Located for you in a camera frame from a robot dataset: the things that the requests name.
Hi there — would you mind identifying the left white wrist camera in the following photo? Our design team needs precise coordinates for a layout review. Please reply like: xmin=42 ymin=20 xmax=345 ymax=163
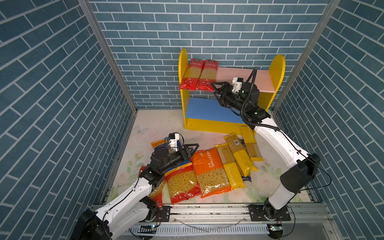
xmin=168 ymin=133 xmax=180 ymax=151

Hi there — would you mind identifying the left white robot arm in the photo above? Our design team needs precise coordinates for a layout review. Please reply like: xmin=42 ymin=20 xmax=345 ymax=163
xmin=70 ymin=144 xmax=199 ymax=240

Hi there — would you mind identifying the blue orecchiette pasta bag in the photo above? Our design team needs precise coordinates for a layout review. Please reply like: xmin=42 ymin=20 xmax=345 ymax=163
xmin=150 ymin=137 xmax=193 ymax=175

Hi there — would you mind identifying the yellow spaghetti pack far right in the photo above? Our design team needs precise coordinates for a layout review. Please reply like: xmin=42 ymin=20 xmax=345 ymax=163
xmin=239 ymin=126 xmax=263 ymax=162

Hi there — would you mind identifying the red spaghetti pack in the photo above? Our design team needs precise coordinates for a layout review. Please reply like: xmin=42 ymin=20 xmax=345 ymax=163
xmin=196 ymin=60 xmax=219 ymax=93
xmin=179 ymin=59 xmax=205 ymax=91

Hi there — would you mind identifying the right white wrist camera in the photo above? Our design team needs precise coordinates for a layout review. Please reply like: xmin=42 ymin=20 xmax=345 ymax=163
xmin=232 ymin=77 xmax=244 ymax=94

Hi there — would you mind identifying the yellow shelf with coloured boards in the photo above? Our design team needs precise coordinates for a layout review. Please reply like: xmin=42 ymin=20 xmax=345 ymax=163
xmin=181 ymin=55 xmax=286 ymax=135

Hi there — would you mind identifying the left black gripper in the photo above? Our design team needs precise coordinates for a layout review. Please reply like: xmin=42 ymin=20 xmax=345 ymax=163
xmin=159 ymin=144 xmax=198 ymax=175

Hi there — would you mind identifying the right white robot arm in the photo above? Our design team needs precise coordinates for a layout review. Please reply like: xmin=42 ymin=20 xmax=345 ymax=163
xmin=211 ymin=82 xmax=320 ymax=219

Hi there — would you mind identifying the orange Pastatime macaroni bag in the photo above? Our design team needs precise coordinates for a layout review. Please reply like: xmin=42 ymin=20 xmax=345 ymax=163
xmin=191 ymin=148 xmax=231 ymax=198

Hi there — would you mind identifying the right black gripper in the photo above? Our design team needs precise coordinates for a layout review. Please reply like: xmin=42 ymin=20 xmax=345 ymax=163
xmin=212 ymin=81 xmax=248 ymax=115

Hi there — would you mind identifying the dark blue spaghetti pack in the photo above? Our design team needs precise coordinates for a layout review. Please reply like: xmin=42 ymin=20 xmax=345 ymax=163
xmin=236 ymin=163 xmax=252 ymax=182

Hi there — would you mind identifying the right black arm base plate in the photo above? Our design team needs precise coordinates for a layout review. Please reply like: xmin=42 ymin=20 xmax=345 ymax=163
xmin=248 ymin=204 xmax=291 ymax=222

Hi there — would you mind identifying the yellow spaghetti pack upper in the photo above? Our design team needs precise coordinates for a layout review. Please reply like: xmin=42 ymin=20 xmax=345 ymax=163
xmin=224 ymin=133 xmax=258 ymax=177

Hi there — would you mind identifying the yellow Pastatime spaghetti pack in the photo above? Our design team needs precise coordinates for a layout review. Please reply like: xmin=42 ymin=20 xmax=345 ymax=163
xmin=215 ymin=144 xmax=246 ymax=191

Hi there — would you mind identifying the red macaroni bag left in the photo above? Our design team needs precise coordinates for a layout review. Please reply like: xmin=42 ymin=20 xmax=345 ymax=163
xmin=139 ymin=165 xmax=165 ymax=209

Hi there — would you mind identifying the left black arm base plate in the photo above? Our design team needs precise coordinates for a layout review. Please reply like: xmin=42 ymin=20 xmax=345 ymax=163
xmin=143 ymin=205 xmax=172 ymax=223

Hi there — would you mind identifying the aluminium mounting rail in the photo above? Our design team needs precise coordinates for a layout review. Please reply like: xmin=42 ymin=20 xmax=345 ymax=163
xmin=135 ymin=203 xmax=334 ymax=226

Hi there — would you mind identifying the red fusilli bag centre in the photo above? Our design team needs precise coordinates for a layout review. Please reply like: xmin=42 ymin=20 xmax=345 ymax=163
xmin=165 ymin=162 xmax=202 ymax=205

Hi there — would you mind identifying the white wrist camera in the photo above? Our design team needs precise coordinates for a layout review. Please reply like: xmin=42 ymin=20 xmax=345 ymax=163
xmin=168 ymin=133 xmax=180 ymax=151
xmin=232 ymin=77 xmax=244 ymax=94

